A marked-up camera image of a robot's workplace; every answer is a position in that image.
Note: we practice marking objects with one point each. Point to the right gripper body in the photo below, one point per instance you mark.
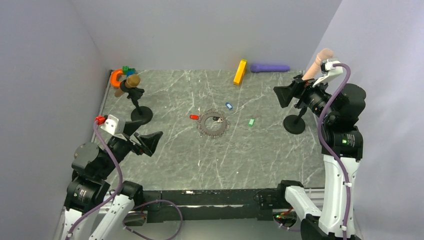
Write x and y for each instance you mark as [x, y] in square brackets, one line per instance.
[316, 98]

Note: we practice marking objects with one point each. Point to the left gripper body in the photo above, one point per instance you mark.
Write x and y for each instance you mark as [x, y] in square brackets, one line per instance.
[118, 147]

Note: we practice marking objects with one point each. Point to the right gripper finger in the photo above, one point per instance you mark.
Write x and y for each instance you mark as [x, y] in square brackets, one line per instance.
[285, 94]
[296, 88]

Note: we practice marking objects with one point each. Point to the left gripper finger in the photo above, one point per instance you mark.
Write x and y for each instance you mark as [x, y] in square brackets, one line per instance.
[148, 143]
[131, 127]

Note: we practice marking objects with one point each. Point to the red key tag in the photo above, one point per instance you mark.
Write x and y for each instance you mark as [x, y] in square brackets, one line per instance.
[194, 117]

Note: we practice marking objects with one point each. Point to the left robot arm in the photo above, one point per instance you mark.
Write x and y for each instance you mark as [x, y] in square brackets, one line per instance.
[97, 198]

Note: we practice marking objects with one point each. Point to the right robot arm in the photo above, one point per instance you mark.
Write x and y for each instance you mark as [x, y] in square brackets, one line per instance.
[342, 150]

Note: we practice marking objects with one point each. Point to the left black microphone stand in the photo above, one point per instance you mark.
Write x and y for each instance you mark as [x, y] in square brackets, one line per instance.
[139, 112]

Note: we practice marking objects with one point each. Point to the black microphone stand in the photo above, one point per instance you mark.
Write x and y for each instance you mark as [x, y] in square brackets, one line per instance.
[295, 124]
[139, 112]

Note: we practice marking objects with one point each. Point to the right black microphone stand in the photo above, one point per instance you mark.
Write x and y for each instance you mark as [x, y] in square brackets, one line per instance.
[295, 124]

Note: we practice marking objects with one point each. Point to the purple cylinder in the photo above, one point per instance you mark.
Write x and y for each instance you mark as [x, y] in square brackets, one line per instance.
[259, 68]

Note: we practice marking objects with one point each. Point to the beige microphone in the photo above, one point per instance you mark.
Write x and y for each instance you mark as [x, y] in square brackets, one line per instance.
[315, 68]

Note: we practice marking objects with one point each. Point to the green key tag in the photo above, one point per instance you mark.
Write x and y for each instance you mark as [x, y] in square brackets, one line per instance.
[251, 122]

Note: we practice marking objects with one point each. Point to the brown microphone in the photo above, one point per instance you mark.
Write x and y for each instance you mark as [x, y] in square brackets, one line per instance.
[128, 84]

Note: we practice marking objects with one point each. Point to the orange horseshoe toy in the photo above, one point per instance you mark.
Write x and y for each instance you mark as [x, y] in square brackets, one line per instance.
[114, 78]

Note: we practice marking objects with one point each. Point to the yellow block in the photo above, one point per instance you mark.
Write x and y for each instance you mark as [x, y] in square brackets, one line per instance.
[240, 72]

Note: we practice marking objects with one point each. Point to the blue toy brick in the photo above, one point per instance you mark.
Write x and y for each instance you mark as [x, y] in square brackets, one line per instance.
[129, 73]

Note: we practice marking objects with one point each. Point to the green toy brick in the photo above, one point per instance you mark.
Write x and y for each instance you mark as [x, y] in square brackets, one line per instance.
[126, 68]

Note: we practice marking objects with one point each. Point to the blue key tag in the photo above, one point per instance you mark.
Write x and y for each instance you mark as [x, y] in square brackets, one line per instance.
[229, 105]

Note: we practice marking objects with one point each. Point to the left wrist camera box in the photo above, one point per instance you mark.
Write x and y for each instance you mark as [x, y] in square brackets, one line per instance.
[112, 125]

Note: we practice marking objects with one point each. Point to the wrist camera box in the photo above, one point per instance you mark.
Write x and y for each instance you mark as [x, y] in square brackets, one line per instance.
[112, 125]
[329, 71]

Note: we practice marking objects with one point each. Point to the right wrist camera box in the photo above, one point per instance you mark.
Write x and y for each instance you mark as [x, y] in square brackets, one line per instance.
[329, 71]

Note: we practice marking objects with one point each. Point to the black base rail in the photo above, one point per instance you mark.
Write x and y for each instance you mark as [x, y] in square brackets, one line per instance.
[214, 204]

